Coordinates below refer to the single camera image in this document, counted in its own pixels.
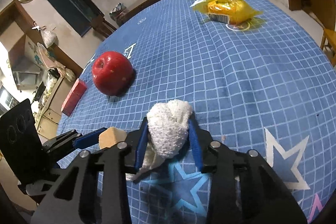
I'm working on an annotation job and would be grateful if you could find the dark window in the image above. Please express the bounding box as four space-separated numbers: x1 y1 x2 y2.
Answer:
47 0 103 36

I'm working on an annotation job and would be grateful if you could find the tan sponge block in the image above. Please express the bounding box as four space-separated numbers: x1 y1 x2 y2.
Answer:
98 127 127 149

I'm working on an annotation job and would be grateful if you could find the hanging white plastic bag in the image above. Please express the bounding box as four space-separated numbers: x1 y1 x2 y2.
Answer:
32 21 58 48

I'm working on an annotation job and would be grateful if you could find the white towel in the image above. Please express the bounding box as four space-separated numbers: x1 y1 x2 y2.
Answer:
126 100 193 181

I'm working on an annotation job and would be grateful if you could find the yellow wrapped snack package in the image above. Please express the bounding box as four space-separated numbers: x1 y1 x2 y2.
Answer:
189 0 263 28

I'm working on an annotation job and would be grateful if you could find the wooden cabinet shelf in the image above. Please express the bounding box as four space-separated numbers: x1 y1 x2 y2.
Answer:
1 0 83 141

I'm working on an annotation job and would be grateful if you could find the small yellow wooden chair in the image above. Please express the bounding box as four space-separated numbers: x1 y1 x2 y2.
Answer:
320 28 336 67

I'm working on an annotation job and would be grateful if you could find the blue star-patterned bed sheet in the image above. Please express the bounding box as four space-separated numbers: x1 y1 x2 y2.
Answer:
58 0 335 222

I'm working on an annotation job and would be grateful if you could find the red cardboard box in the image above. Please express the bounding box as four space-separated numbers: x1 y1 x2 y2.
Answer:
61 79 87 117

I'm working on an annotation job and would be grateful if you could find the red apple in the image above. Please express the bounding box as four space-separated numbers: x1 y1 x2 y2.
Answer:
91 51 134 96

